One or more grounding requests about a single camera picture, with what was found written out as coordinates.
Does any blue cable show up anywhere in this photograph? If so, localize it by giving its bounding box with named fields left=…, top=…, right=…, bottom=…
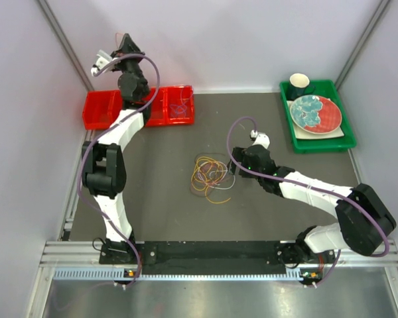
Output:
left=169, top=86, right=194, bottom=117

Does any blue and red plate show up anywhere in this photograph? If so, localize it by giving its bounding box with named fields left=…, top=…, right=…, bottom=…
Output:
left=290, top=94, right=343, bottom=136

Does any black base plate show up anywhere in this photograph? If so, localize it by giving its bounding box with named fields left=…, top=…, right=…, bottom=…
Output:
left=98, top=240, right=341, bottom=266

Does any white square plate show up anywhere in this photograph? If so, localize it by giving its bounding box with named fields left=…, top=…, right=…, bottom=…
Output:
left=287, top=97, right=346, bottom=140

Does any red compartment bin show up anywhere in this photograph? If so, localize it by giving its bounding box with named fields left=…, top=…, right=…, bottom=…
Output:
left=82, top=85, right=195, bottom=130

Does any aluminium frame rail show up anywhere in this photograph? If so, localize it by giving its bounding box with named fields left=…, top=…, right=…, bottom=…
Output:
left=27, top=242, right=398, bottom=317

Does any brown cable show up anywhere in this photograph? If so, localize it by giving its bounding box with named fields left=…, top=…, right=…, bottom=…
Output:
left=189, top=152, right=228, bottom=198

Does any dark green mug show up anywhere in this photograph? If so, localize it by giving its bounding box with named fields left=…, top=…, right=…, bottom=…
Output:
left=287, top=73, right=316, bottom=101

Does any pink cable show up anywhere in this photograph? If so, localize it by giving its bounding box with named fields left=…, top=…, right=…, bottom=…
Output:
left=197, top=164, right=226, bottom=186

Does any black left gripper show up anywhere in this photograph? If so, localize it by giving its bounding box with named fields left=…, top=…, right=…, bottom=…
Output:
left=111, top=34, right=151, bottom=96

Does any yellow cable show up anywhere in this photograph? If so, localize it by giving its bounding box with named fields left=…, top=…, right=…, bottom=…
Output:
left=190, top=155, right=233, bottom=205

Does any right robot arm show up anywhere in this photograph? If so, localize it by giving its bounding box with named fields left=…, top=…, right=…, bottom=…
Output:
left=227, top=132, right=397, bottom=262

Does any orange cable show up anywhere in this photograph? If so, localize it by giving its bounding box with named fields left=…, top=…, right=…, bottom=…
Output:
left=114, top=32, right=125, bottom=56

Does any green plastic tray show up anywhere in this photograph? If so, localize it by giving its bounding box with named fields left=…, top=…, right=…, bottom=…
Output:
left=279, top=79, right=357, bottom=154

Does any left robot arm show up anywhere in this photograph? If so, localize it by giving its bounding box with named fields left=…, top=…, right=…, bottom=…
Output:
left=78, top=33, right=151, bottom=265

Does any grey cable duct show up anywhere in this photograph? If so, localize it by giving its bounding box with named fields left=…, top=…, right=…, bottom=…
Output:
left=53, top=267, right=320, bottom=282

